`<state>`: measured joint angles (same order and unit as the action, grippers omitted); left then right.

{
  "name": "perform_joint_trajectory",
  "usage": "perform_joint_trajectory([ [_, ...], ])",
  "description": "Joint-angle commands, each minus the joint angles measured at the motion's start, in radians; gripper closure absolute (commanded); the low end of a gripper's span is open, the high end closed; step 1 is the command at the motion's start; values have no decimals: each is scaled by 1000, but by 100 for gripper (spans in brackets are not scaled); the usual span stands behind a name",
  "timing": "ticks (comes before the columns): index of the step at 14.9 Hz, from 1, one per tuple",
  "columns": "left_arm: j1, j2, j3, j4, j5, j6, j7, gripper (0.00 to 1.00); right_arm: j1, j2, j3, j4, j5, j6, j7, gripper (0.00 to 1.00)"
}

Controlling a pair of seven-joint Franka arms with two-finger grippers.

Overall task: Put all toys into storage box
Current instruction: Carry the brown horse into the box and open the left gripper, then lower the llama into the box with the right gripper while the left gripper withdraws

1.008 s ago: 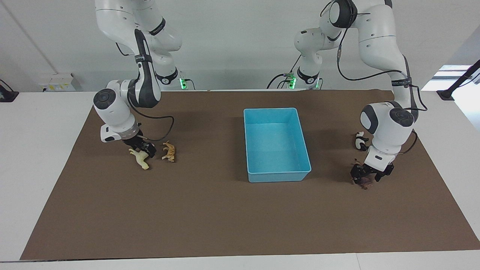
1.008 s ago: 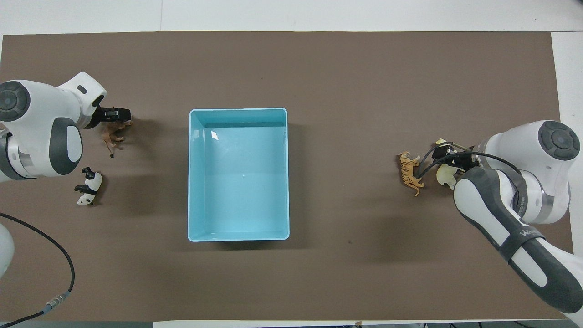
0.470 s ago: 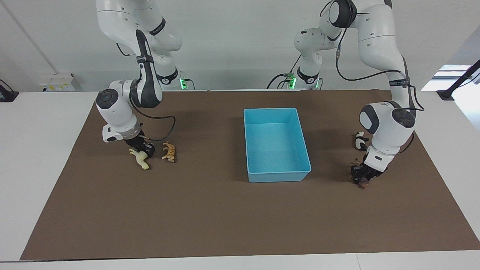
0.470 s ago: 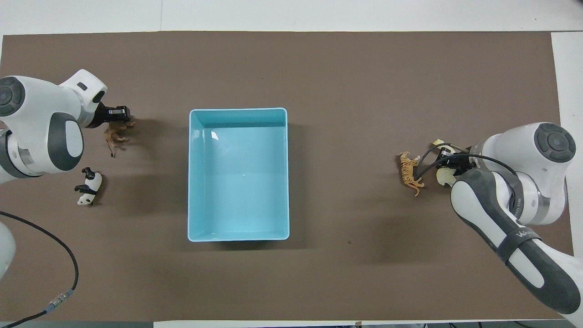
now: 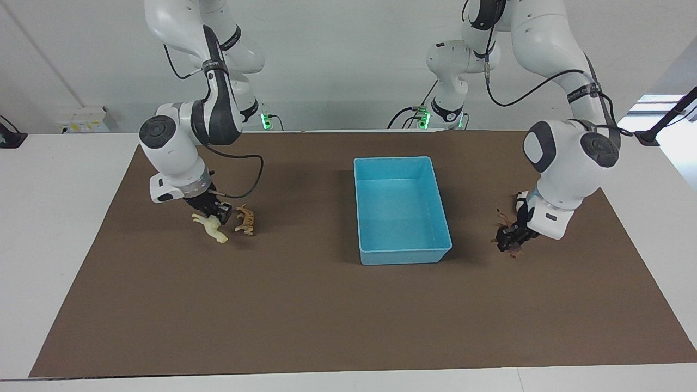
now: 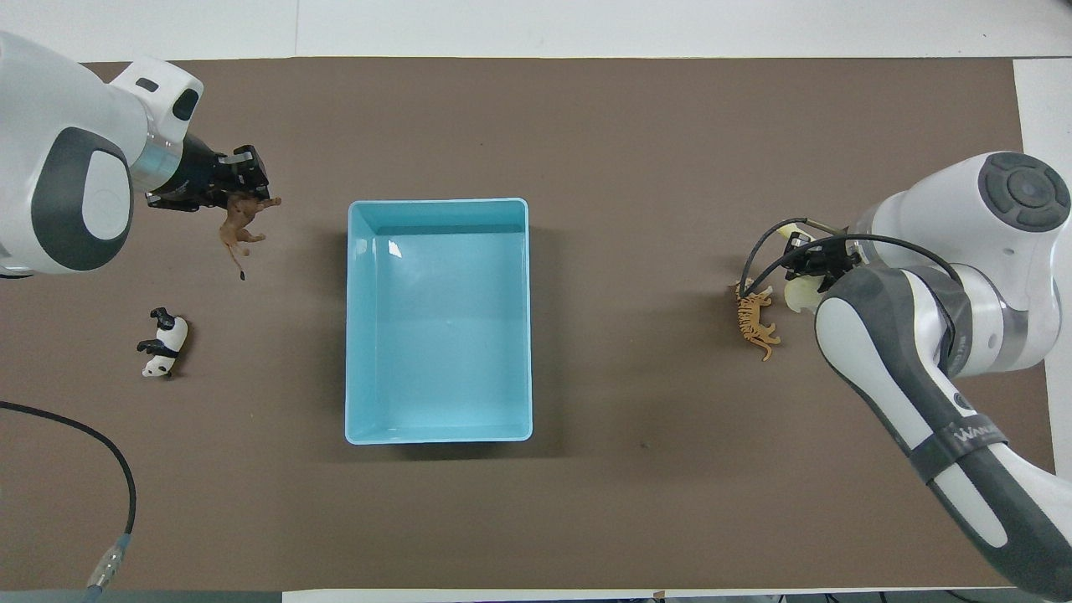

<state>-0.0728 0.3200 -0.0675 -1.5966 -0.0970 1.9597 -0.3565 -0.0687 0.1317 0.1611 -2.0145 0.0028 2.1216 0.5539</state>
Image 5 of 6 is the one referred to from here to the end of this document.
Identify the cream llama toy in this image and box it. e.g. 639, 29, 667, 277
191, 212, 229, 244

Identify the brown lion toy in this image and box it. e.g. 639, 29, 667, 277
492, 209, 524, 260

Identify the black desk mount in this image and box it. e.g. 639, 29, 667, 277
0, 115, 28, 149

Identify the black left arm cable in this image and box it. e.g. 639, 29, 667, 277
484, 27, 635, 138

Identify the black clamp stand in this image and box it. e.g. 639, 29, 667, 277
633, 85, 697, 147

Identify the orange striped tiger toy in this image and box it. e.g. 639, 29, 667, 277
235, 204, 256, 237

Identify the light blue storage box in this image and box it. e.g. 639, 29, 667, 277
353, 156, 453, 266

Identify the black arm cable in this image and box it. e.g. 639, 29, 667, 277
162, 42, 265, 200
484, 27, 635, 138

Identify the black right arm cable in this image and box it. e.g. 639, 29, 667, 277
162, 42, 265, 200

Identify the brown table mat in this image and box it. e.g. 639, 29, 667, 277
28, 130, 697, 378

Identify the white wall socket box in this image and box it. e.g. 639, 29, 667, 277
57, 106, 112, 134

